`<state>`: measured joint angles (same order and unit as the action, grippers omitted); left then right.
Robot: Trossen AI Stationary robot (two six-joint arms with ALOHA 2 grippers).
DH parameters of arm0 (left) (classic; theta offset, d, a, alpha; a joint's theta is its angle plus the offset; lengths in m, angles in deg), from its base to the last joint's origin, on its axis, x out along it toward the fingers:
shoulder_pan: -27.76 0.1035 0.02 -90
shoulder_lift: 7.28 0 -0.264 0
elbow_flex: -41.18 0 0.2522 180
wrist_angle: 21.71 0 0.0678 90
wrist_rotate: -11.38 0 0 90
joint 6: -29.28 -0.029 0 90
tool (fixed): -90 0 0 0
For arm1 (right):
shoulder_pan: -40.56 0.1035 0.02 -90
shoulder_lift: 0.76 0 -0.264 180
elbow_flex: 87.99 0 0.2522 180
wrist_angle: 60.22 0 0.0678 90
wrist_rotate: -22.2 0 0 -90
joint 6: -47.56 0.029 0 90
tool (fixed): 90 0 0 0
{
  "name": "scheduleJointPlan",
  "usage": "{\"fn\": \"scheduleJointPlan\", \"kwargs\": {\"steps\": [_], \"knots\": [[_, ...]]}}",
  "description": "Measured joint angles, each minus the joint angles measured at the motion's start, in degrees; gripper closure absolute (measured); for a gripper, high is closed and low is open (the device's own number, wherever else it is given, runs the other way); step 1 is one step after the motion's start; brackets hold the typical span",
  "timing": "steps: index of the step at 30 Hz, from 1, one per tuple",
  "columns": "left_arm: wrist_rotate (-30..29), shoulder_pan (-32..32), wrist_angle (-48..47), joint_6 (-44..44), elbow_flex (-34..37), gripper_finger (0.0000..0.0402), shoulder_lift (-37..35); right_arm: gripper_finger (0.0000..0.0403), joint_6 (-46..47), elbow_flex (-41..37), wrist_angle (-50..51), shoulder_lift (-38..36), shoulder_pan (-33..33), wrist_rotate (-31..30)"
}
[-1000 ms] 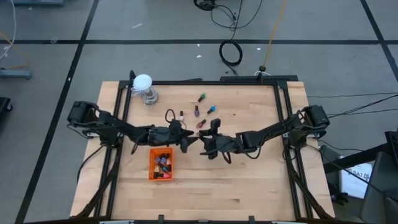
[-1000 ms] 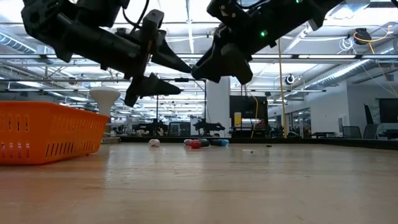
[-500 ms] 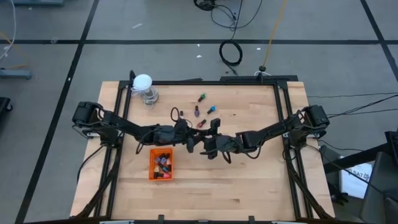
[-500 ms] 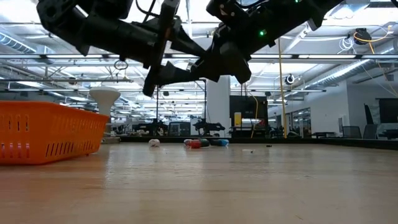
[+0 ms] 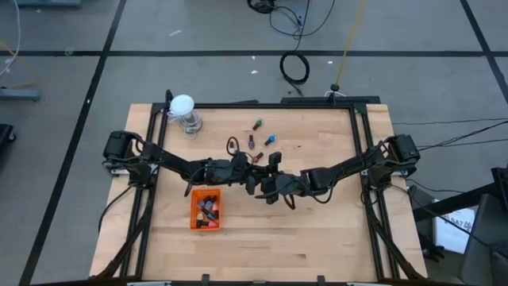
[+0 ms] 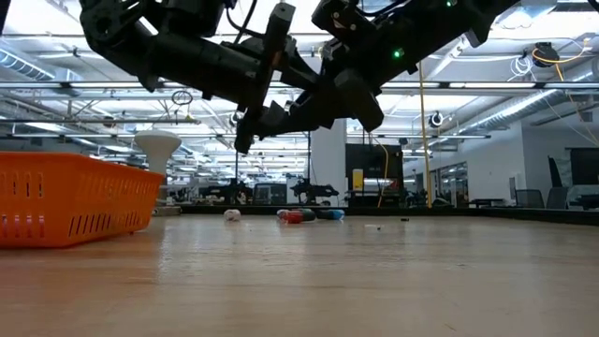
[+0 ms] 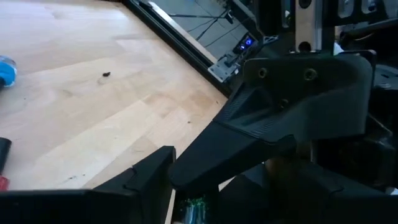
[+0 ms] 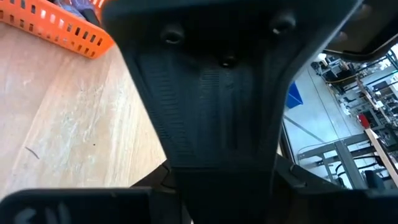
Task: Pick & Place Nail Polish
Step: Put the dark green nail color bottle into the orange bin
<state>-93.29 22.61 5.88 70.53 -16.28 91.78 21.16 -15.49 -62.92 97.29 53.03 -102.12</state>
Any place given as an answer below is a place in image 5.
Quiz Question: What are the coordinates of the black coiled hanging cable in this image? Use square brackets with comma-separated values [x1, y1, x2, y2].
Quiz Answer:
[279, 0, 312, 98]

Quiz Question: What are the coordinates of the white coiled cable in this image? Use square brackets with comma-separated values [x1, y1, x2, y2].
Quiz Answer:
[166, 110, 202, 140]

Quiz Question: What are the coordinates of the dark grey chair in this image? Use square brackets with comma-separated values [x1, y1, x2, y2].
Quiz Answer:
[460, 193, 508, 286]

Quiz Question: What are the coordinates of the white floor cable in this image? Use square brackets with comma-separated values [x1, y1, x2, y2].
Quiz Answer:
[0, 0, 21, 79]

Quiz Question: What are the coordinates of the thin black floor cable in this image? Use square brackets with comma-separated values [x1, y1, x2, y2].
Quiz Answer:
[416, 120, 508, 152]
[392, 118, 508, 126]
[416, 137, 508, 149]

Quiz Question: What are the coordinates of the orange plastic basket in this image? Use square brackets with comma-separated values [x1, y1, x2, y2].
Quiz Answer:
[190, 187, 222, 231]

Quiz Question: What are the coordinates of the grey floor rail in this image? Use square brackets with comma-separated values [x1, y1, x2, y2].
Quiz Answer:
[0, 87, 43, 102]

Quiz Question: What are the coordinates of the black looped floor cable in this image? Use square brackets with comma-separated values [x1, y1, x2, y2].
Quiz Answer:
[268, 0, 337, 41]

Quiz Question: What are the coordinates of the yellow hanging cable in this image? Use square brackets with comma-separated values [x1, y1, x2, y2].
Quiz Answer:
[331, 0, 368, 91]

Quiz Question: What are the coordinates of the white labelled box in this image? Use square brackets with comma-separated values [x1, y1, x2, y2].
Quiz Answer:
[433, 206, 476, 255]

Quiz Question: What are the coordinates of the black floor equipment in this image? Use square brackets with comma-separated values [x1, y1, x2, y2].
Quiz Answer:
[0, 123, 17, 160]

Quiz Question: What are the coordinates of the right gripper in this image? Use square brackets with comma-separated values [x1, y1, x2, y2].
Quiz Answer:
[254, 152, 309, 205]

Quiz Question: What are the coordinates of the black stand beam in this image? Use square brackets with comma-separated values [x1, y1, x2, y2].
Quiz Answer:
[412, 180, 508, 223]

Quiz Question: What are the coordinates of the black arm base cable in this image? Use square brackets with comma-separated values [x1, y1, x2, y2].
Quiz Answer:
[98, 184, 134, 235]

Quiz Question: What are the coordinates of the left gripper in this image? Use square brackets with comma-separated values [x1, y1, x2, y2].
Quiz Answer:
[217, 153, 271, 195]

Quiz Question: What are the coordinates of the black tripod foot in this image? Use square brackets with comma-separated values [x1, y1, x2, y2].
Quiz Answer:
[420, 234, 448, 263]

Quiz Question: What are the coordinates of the white mushroom-shaped lamp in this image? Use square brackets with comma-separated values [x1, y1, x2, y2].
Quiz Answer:
[168, 93, 203, 134]

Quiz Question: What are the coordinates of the black metal table frame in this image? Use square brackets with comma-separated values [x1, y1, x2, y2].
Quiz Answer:
[91, 90, 429, 286]

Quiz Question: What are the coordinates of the black cable bundle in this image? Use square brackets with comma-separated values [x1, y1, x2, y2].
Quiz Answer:
[247, 0, 277, 15]

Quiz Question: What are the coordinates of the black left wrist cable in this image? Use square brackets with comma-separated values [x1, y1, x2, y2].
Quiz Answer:
[225, 136, 241, 156]

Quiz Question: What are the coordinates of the grey floor platform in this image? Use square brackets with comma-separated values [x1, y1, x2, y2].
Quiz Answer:
[15, 0, 84, 9]

